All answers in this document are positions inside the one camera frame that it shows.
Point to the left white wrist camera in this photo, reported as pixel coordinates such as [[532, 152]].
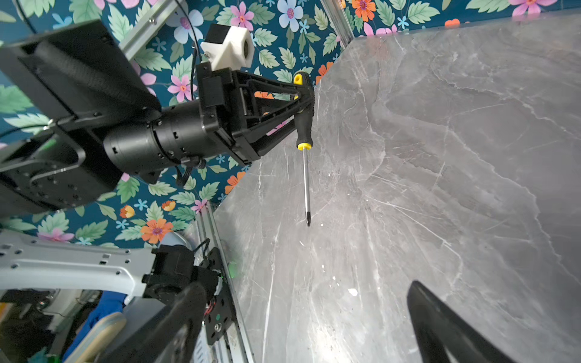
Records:
[[228, 47]]

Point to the black yellow screwdriver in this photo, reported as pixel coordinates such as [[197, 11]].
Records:
[[304, 123]]

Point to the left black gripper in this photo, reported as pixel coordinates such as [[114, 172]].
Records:
[[227, 118]]

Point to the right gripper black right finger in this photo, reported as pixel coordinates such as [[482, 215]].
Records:
[[441, 333]]

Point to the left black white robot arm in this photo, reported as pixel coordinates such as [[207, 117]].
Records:
[[103, 121]]

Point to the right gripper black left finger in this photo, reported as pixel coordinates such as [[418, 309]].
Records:
[[175, 329]]

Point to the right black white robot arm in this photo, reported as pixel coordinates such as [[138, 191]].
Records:
[[190, 283]]

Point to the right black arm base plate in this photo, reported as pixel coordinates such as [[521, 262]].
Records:
[[220, 314]]

